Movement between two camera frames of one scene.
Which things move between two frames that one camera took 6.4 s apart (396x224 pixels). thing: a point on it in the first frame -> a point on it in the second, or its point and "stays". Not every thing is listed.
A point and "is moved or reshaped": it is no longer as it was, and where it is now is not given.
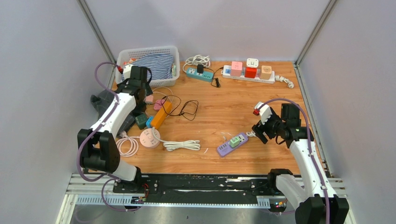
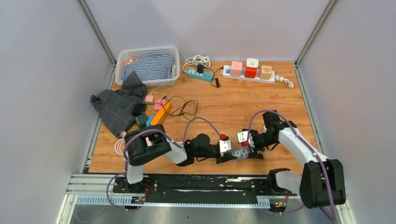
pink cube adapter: [158, 104] stays
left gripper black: [148, 90] -> [225, 157]
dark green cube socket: [141, 120] stays
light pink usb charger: [149, 99] stays
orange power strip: [161, 114] stays
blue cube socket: [149, 121] stays
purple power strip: [234, 142] is moved or reshaped
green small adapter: [234, 142] -> [236, 153]
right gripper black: [259, 128] -> [254, 154]
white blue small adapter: [227, 70] stays
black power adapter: [140, 107] stays
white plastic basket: [134, 52] stays
